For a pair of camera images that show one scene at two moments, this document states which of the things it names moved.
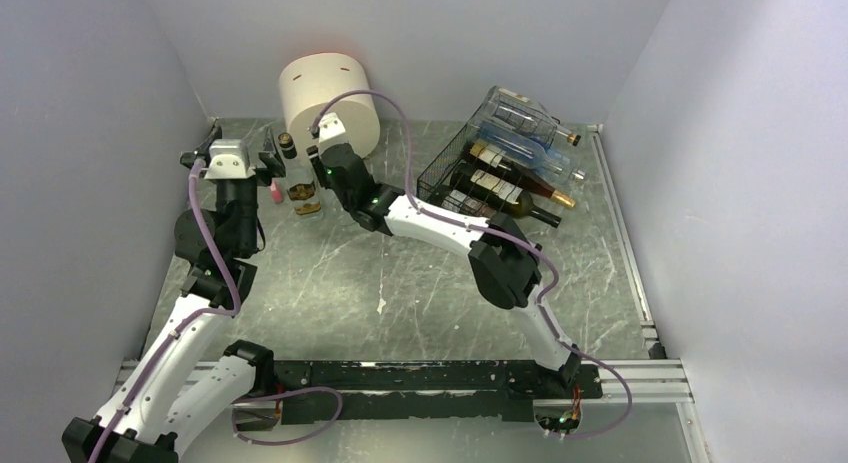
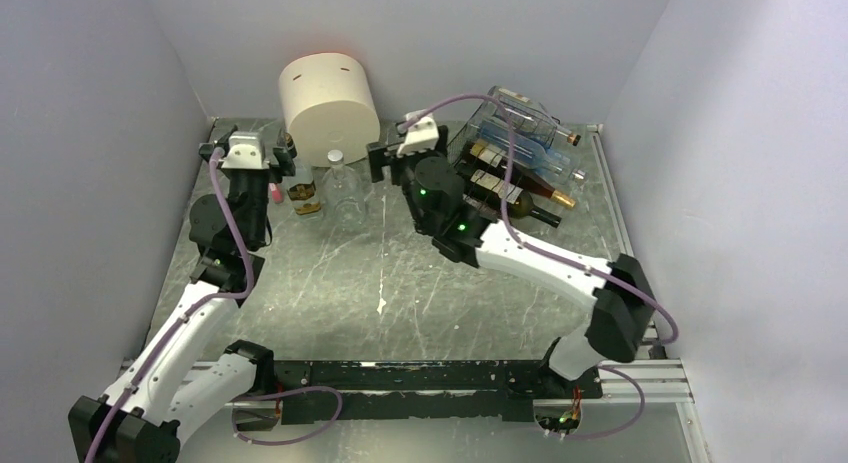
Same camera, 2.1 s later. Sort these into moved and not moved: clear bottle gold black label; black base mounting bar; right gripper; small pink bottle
Moved: right gripper
Not moved: black base mounting bar; clear bottle gold black label; small pink bottle
